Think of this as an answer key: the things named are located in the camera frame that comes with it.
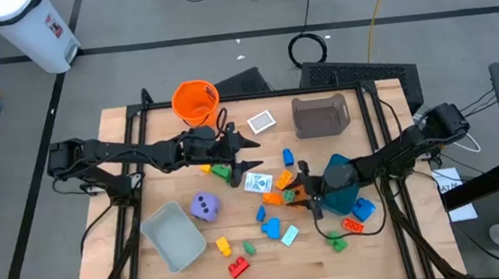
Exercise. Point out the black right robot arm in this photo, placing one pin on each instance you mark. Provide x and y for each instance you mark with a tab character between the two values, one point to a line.
443	121

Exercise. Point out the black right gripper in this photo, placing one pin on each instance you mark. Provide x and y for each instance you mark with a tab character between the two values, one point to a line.
339	177

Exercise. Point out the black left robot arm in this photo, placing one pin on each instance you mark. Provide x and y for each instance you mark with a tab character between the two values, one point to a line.
106	151

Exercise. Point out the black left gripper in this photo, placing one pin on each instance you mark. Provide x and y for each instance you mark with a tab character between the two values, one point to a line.
208	146

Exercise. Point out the black computer tower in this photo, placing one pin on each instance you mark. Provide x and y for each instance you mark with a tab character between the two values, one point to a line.
363	72

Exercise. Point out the yellow toy block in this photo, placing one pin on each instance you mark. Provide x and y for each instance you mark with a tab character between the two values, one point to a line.
223	245

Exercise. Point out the purple soft die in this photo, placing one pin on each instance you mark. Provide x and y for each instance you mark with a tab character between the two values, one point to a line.
206	213

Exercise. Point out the white framed card box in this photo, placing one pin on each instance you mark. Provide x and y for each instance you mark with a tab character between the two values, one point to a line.
261	122

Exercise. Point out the red toy brick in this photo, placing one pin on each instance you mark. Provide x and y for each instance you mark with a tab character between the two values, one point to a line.
239	268

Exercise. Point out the large blue toy block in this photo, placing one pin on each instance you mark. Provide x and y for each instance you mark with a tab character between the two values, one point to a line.
364	210

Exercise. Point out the orange toy block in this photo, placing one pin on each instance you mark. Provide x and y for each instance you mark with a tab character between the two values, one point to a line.
272	198

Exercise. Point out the white pedal trash bin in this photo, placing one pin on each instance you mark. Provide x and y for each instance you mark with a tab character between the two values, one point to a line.
29	32

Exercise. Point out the blue block with cylinder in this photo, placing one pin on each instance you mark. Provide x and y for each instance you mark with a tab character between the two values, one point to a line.
272	229

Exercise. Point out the white paper sheet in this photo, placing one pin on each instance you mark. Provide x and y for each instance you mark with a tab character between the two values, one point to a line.
462	213

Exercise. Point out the blue rounded toy block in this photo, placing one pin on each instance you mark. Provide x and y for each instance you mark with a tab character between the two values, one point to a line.
288	157

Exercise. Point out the small dark blue block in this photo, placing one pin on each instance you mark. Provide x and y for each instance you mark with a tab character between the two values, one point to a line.
260	214

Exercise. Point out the orange-yellow studded brick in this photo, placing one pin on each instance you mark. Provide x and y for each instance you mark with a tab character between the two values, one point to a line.
284	180

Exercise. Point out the teal plastic bin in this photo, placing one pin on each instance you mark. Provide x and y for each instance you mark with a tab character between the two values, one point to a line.
339	202

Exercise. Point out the small yellow block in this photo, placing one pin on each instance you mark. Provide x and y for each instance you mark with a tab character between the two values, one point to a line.
206	168

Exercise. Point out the black aluminium table frame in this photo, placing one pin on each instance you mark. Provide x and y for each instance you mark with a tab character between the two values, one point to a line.
249	96

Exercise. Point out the orange plastic bucket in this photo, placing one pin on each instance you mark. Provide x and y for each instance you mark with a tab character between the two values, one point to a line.
190	104

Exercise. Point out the small dark green block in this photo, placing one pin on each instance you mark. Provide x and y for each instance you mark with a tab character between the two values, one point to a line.
289	196

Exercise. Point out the pale cyan flat brick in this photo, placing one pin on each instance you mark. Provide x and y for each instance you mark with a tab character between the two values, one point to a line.
290	236

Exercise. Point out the white card packet blue print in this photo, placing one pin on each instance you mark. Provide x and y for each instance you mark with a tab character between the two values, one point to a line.
258	182

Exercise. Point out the green rectangular toy brick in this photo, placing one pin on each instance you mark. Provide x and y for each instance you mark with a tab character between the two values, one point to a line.
221	172

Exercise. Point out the dark translucent plastic bin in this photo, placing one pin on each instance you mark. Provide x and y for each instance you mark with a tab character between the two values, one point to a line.
322	120

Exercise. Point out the orange-red studded brick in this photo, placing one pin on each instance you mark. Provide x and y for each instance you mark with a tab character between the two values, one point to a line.
353	225

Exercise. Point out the light grey plastic bin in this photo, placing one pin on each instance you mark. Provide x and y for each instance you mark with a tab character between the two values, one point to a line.
174	238

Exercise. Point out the black wedge panel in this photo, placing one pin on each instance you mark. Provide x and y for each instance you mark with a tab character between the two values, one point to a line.
244	84

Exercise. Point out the bright green stepped brick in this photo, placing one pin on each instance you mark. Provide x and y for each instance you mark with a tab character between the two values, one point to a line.
337	243

